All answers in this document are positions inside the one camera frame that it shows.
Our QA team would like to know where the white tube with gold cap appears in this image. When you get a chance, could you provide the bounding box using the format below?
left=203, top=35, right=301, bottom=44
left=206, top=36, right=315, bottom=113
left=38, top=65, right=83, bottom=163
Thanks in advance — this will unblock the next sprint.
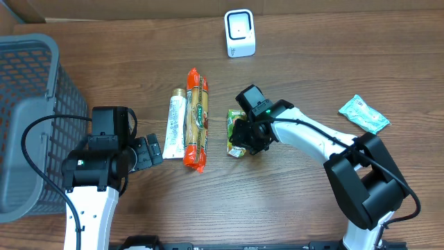
left=162, top=88, right=187, bottom=159

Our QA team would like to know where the green snack bar wrapper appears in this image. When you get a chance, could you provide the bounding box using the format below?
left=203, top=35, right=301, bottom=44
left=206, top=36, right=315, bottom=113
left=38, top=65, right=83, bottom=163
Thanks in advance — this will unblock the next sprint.
left=227, top=109, right=246, bottom=158

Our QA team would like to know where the orange biscuit roll pack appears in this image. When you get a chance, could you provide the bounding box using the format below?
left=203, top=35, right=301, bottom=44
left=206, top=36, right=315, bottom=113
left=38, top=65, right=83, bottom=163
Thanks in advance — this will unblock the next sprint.
left=183, top=68, right=209, bottom=173

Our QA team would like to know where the teal tissue packet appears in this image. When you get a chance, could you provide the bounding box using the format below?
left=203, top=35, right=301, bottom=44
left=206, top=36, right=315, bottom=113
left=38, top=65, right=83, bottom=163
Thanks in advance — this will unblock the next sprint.
left=339, top=94, right=390, bottom=134

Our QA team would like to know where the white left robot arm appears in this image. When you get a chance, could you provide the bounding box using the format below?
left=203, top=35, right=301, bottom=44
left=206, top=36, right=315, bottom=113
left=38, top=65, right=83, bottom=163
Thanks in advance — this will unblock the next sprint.
left=62, top=106, right=163, bottom=249

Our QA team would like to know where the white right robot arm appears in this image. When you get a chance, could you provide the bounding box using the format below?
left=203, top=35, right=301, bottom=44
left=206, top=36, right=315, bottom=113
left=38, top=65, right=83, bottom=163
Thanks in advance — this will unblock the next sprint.
left=229, top=85, right=421, bottom=249

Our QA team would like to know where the white barcode scanner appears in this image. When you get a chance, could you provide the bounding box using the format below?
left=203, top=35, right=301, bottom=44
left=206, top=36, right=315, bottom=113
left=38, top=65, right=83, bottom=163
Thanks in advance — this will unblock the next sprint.
left=224, top=8, right=256, bottom=58

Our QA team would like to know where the grey plastic mesh basket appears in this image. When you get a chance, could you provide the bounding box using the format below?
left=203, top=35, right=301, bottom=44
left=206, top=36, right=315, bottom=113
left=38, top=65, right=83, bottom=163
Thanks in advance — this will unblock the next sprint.
left=0, top=33, right=89, bottom=224

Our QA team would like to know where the brown cardboard back panel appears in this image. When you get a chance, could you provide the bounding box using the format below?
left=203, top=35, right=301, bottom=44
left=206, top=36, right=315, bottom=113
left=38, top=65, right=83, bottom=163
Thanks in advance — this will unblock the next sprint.
left=4, top=0, right=443, bottom=23

